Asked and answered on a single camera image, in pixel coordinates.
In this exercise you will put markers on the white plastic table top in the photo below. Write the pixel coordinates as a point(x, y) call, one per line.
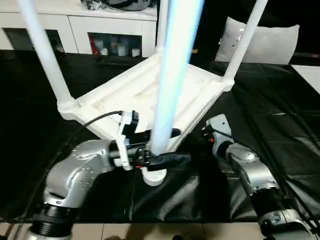
point(115, 95)

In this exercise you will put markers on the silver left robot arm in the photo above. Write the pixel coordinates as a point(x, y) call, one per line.
point(75, 170)

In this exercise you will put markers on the black work mat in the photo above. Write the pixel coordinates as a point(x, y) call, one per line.
point(280, 120)

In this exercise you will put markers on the black sofa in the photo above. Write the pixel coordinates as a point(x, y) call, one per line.
point(210, 25)

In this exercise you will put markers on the grey cushion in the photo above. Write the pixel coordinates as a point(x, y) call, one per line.
point(270, 42)

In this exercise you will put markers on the white flat board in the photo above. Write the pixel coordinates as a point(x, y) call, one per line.
point(309, 77)

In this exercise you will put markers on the white glass-door cabinet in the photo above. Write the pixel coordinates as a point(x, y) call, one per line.
point(100, 27)

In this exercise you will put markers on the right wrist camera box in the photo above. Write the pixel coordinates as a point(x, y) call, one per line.
point(219, 127)

